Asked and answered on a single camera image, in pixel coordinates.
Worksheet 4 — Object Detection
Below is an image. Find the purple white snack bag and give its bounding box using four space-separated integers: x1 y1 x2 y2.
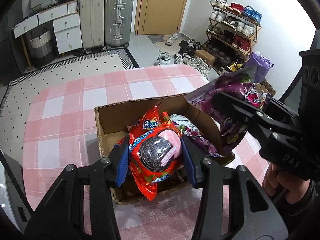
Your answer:
183 126 222 158

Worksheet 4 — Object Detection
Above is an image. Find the red oreo cookie packet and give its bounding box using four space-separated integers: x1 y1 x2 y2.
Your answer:
121 120 182 201

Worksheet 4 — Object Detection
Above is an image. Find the red orange chips bag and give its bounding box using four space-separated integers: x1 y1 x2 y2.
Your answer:
128 102 161 138

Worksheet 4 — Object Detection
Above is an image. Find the purple grape snack bag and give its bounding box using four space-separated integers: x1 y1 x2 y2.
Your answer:
185 66 272 154

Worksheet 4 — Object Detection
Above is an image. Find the person's right hand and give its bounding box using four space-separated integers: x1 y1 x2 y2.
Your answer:
262 163 310 204

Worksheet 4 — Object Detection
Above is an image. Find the white silver snack bag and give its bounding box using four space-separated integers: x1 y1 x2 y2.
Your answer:
169 114 200 135

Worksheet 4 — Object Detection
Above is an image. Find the printed cardboard box on floor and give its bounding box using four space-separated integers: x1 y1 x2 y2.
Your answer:
255 79 276 96

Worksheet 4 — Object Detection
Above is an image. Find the purple plastic bag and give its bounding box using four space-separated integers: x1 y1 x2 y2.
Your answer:
245 51 274 83

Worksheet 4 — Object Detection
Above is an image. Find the white trash bin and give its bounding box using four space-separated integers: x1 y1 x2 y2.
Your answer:
217 63 242 75

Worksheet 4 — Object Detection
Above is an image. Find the small brown cardboard box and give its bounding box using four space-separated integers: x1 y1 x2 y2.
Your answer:
194 50 216 66

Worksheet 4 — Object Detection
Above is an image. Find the wooden shoe rack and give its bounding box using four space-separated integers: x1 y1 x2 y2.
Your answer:
203 0 263 68

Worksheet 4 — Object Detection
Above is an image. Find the dotted white rug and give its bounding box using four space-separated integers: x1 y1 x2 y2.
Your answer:
0 47 139 160

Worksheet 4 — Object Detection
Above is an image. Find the striped laundry basket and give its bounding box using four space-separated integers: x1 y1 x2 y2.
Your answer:
30 28 56 68

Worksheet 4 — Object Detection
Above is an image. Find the wooden door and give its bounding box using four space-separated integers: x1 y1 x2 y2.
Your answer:
134 0 187 35

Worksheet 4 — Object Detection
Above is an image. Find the silver grey suitcase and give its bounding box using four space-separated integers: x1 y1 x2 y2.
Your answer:
104 0 133 50

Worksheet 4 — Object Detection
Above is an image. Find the white drawer desk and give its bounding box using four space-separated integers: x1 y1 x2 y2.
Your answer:
13 1 82 54

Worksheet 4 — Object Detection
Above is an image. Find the beige suitcase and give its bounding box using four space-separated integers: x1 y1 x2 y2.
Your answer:
79 0 105 50

